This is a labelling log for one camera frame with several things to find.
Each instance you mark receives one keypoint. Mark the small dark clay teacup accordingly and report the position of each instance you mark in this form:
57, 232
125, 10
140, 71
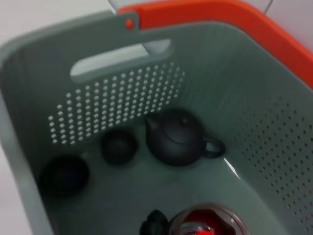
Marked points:
63, 176
118, 147

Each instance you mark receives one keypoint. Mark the glass teacup black sleeve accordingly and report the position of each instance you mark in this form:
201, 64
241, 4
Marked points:
156, 222

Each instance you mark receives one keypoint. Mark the grey perforated plastic storage bin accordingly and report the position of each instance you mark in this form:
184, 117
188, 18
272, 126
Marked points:
232, 85

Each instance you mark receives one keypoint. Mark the dark clay teapot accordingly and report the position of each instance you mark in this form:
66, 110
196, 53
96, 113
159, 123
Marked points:
176, 142

